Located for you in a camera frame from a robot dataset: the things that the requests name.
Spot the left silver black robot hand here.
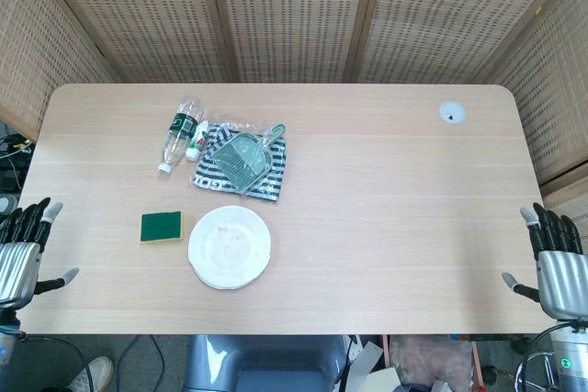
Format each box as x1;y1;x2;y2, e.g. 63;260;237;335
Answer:
0;196;80;310

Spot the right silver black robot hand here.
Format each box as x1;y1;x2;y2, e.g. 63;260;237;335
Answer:
501;201;588;322

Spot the green yellow sponge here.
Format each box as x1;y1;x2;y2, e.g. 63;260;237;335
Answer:
140;210;187;244

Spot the white round plate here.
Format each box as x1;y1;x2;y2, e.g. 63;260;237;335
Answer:
187;205;273;291

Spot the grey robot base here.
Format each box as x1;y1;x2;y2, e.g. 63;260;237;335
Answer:
182;334;351;392

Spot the white shoe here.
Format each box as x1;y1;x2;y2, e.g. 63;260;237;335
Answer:
67;355;114;392

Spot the pink plastic bag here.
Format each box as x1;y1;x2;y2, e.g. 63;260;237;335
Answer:
390;335;475;386

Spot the beige cardboard piece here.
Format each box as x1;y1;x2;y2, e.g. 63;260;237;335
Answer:
365;367;401;392

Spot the clear plastic bottle green label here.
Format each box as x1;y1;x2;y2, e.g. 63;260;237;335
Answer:
157;95;206;174

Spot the small white tube red print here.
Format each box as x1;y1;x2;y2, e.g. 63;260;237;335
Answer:
185;119;211;162

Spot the green plastic slotted scoop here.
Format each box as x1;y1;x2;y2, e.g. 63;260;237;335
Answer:
209;123;287;195

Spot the black white striped cloth package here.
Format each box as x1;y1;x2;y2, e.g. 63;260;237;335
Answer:
189;112;289;207

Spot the woven bamboo folding screen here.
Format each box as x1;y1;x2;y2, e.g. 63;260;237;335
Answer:
0;0;588;228

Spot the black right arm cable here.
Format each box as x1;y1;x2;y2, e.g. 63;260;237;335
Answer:
514;321;573;392

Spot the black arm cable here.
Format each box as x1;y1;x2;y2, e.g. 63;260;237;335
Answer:
16;334;96;392
514;321;573;392

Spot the chrome stool frame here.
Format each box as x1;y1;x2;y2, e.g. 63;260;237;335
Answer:
516;349;560;392

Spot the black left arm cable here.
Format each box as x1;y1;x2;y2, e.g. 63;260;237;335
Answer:
16;334;96;392

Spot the black equipment with cables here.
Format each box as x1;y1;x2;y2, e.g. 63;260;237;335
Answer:
0;120;37;196

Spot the black floor cable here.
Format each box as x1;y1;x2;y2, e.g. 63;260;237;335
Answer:
118;334;165;392

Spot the white table grommet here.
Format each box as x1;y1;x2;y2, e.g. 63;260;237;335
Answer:
437;101;466;124

